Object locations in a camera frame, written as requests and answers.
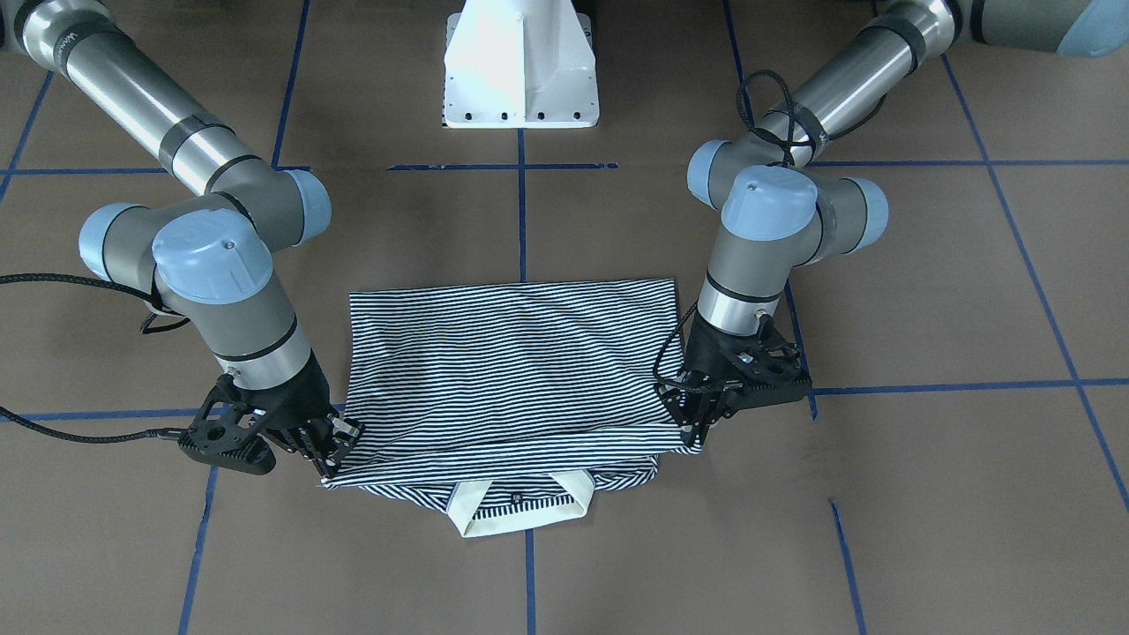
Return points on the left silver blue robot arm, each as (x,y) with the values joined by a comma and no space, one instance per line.
(776,216)

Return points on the blue white striped polo shirt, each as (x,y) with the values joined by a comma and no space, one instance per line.
(508,407)

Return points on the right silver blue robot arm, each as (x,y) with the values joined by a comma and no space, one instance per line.
(206,261)

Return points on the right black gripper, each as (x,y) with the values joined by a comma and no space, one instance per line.
(298,403)

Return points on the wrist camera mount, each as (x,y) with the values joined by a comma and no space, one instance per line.
(767,375)
(224,433)

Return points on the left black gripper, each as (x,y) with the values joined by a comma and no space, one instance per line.
(703,353)

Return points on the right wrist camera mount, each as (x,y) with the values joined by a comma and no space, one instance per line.
(224,433)

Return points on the brown table cover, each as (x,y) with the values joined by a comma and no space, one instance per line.
(961,468)

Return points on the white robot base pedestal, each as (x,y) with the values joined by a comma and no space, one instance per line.
(520,65)

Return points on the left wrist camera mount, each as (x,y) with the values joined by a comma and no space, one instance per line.
(767,375)

